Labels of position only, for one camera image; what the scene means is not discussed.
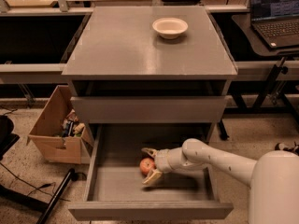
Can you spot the black laptop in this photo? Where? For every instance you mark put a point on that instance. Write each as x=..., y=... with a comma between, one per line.
x=276, y=22

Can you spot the items in cardboard box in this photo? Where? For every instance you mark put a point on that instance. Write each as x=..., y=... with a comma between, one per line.
x=71, y=126

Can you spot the black stand leg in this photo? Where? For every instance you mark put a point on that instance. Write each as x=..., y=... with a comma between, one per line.
x=70, y=176

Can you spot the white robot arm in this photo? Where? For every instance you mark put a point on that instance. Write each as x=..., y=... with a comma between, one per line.
x=272, y=179

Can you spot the grey top drawer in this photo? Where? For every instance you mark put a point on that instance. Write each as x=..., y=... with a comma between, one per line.
x=149, y=109

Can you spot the red apple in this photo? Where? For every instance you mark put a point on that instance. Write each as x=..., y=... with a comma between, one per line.
x=146, y=165

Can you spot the open grey middle drawer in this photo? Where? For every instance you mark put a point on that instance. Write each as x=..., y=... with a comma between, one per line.
x=114, y=188

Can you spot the black chair base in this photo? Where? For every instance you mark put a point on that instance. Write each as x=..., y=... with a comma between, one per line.
x=7, y=137

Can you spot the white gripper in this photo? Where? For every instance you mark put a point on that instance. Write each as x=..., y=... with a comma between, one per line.
x=162, y=160

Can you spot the grey drawer cabinet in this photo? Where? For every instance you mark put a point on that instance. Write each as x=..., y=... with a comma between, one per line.
x=120, y=55

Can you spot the black and white sneaker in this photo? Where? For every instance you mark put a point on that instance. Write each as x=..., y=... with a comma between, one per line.
x=293, y=149

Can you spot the cardboard box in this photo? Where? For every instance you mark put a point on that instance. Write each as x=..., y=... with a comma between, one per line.
x=47, y=133

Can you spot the white bowl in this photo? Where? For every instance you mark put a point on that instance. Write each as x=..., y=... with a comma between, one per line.
x=170, y=28

